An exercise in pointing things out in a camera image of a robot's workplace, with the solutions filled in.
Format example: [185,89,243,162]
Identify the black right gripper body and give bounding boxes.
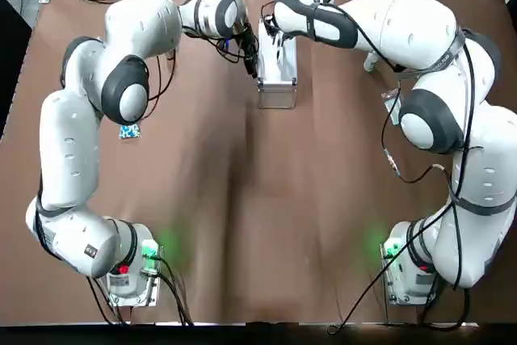
[264,21,288,41]

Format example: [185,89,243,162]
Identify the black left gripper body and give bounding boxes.
[233,21,259,61]

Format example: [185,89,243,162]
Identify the silver aluminium medicine box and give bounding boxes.
[257,17,299,110]

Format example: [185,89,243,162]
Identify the white plastic bottle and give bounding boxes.
[363,52,380,73]

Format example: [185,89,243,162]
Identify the clear silver zip bag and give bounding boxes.
[381,88,404,115]

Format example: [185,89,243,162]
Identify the blue white pill packet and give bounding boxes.
[119,122,143,140]

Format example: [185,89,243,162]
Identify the black cable silver plug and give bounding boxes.
[381,74,452,184]

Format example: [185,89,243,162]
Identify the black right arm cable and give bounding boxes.
[260,0,476,293]

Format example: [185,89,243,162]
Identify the black left base cables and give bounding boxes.
[86,254,195,326]

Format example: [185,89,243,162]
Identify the black base cables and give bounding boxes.
[86,254,195,326]
[326,239,472,336]

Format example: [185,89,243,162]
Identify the black right base cables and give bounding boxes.
[326,239,472,336]

